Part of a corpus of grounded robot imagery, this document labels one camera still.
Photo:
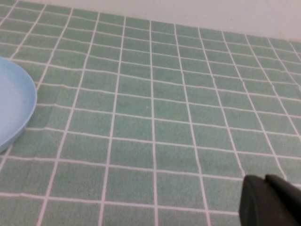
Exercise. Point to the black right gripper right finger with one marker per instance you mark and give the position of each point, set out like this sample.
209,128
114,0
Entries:
287,195

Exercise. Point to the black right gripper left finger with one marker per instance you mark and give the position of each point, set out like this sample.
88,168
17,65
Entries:
258,207

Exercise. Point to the light blue plate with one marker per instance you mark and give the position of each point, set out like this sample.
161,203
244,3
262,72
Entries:
14,103

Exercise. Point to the green checkered tablecloth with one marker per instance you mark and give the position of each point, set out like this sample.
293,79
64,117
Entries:
152,117

